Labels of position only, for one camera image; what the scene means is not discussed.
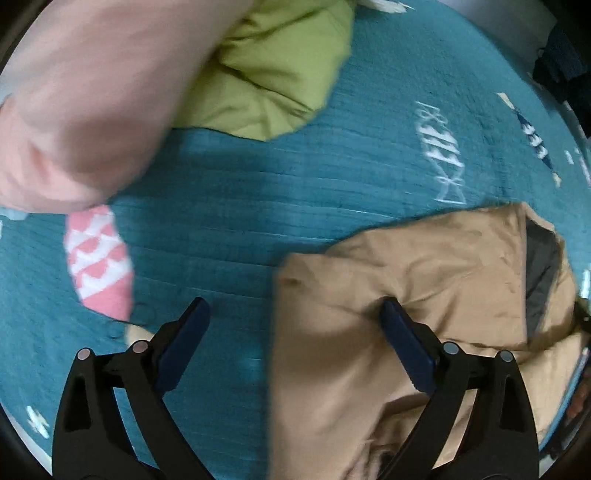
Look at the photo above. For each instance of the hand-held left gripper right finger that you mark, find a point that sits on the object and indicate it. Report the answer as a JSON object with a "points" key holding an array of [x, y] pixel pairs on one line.
{"points": [[411, 344]]}

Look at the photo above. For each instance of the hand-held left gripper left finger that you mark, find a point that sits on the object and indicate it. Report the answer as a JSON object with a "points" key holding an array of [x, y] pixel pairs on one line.
{"points": [[178, 347]]}

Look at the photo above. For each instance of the tan jacket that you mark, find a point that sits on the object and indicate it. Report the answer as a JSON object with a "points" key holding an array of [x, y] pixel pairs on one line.
{"points": [[351, 369]]}

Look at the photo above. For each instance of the teal printed blanket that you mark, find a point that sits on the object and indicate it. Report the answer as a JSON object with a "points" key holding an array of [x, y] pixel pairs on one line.
{"points": [[258, 198]]}

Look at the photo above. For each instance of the pink garment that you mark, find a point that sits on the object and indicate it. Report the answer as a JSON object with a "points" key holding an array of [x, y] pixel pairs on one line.
{"points": [[78, 101]]}

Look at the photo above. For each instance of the green garment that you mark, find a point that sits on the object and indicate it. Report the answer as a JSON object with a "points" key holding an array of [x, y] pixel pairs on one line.
{"points": [[272, 78]]}

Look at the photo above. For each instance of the dark clothing pile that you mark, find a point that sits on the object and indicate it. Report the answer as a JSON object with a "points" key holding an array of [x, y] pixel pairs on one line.
{"points": [[561, 60]]}

